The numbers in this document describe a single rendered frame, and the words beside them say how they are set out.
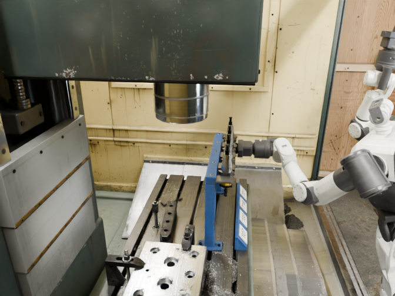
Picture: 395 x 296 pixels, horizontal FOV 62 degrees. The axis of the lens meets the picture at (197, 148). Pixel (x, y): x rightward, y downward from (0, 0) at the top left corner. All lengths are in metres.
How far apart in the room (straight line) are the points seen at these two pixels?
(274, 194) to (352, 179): 0.86
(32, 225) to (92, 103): 1.21
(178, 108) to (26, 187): 0.49
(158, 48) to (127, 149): 1.46
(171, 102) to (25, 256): 0.62
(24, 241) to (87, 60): 0.55
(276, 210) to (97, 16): 1.47
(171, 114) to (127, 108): 1.24
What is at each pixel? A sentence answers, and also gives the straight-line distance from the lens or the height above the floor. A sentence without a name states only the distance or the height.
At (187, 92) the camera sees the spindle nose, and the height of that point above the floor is 1.59.
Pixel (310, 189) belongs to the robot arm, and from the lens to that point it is 1.37.
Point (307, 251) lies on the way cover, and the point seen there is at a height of 0.72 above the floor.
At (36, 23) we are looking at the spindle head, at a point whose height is 1.76.
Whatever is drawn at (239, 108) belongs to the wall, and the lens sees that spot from 1.99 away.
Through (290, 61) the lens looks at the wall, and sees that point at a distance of 1.95.
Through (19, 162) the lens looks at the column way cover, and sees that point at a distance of 1.02.
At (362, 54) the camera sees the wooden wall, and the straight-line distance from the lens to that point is 3.74.
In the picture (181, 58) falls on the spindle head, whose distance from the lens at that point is 0.80.
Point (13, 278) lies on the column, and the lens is 1.17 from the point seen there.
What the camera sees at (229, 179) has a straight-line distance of 1.21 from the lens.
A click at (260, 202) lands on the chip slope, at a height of 0.75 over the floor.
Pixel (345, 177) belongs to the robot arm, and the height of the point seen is 1.26.
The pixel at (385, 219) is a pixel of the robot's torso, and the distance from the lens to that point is 1.51.
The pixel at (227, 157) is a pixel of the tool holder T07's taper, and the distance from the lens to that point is 1.22.
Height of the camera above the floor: 1.79
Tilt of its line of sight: 23 degrees down
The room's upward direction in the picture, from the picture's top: straight up
